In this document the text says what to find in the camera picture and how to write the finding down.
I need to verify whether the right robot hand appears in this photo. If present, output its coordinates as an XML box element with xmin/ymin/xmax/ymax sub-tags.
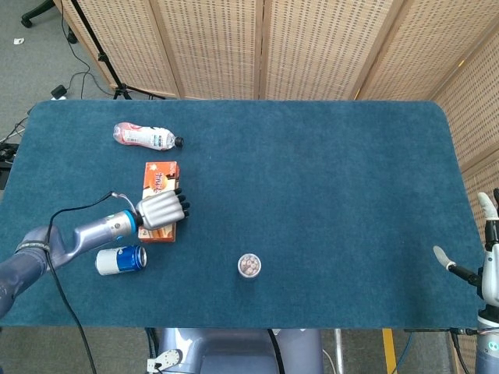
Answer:
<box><xmin>433</xmin><ymin>188</ymin><xmax>499</xmax><ymax>305</ymax></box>

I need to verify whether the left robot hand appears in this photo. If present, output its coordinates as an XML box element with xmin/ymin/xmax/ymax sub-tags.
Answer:
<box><xmin>136</xmin><ymin>188</ymin><xmax>193</xmax><ymax>231</ymax></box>

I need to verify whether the orange snack box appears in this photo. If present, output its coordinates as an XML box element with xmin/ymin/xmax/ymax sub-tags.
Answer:
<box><xmin>138</xmin><ymin>161</ymin><xmax>181</xmax><ymax>244</ymax></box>

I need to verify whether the blue soda can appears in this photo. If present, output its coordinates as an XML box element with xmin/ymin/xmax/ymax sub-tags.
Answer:
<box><xmin>94</xmin><ymin>245</ymin><xmax>148</xmax><ymax>277</ymax></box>

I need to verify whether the clear bottle red label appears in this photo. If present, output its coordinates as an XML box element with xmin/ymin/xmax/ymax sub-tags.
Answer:
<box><xmin>112</xmin><ymin>122</ymin><xmax>185</xmax><ymax>151</ymax></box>

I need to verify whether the clear plastic snack jar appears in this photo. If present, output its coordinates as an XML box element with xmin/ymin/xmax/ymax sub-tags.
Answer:
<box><xmin>236</xmin><ymin>252</ymin><xmax>263</xmax><ymax>279</ymax></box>

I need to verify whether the grey robot torso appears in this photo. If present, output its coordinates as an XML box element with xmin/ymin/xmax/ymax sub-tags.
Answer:
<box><xmin>146</xmin><ymin>327</ymin><xmax>325</xmax><ymax>374</ymax></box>

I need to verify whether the black power strip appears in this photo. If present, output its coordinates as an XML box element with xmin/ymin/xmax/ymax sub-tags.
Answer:
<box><xmin>0</xmin><ymin>143</ymin><xmax>20</xmax><ymax>181</ymax></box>

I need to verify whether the black tripod stand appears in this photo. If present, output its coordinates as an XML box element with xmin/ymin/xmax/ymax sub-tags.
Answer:
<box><xmin>69</xmin><ymin>0</ymin><xmax>167</xmax><ymax>101</ymax></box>

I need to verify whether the blue carpet table mat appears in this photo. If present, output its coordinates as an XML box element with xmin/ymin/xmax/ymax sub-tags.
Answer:
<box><xmin>0</xmin><ymin>99</ymin><xmax>487</xmax><ymax>329</ymax></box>

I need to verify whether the silver metal table leg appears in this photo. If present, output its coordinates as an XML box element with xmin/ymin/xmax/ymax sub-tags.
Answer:
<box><xmin>334</xmin><ymin>328</ymin><xmax>346</xmax><ymax>374</ymax></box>

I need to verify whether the black office chair base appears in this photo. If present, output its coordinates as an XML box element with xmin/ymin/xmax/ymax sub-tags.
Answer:
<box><xmin>20</xmin><ymin>0</ymin><xmax>56</xmax><ymax>29</ymax></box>

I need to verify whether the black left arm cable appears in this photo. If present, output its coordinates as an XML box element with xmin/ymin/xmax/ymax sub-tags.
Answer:
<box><xmin>45</xmin><ymin>191</ymin><xmax>138</xmax><ymax>374</ymax></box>

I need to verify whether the white perforated metal bracket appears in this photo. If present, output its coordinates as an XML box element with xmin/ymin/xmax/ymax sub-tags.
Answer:
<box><xmin>146</xmin><ymin>348</ymin><xmax>184</xmax><ymax>373</ymax></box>

